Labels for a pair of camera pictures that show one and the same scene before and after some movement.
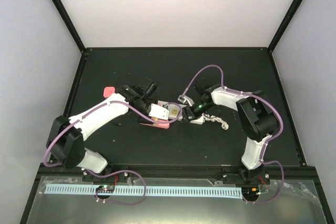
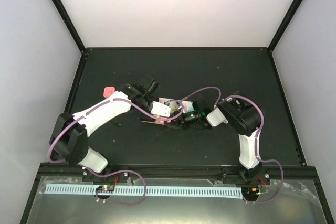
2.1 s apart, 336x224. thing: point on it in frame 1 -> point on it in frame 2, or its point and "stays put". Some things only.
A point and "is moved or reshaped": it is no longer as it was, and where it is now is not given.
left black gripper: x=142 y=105 stays put
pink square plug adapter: x=108 y=91 stays put
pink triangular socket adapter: x=161 y=126 is moved or reshaped
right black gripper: x=186 y=110 -> x=182 y=123
